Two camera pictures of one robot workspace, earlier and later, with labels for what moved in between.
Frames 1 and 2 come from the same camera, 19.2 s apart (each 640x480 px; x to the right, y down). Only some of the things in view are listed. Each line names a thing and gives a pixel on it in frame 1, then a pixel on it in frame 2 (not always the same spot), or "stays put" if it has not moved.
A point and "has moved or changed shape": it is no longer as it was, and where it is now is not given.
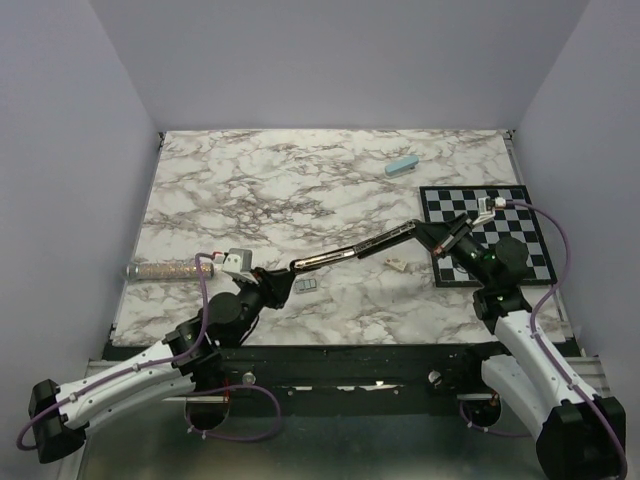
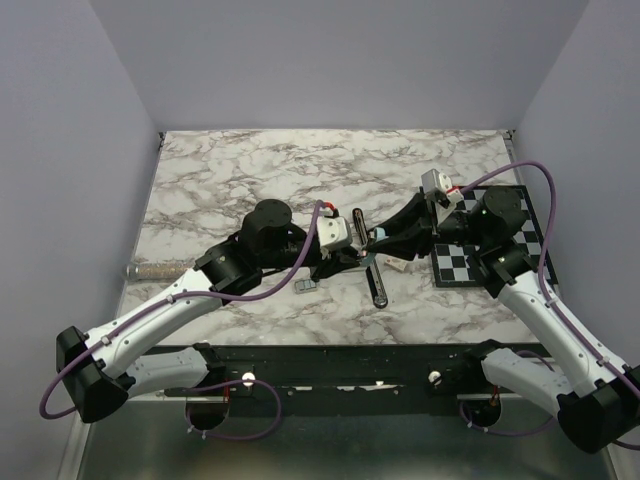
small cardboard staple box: [396, 263] stays put
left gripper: [273, 286] to [333, 261]
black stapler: [357, 251] has moved or changed shape
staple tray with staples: [305, 284] stays put
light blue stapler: [401, 166] to [379, 234]
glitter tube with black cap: [174, 269] stays put
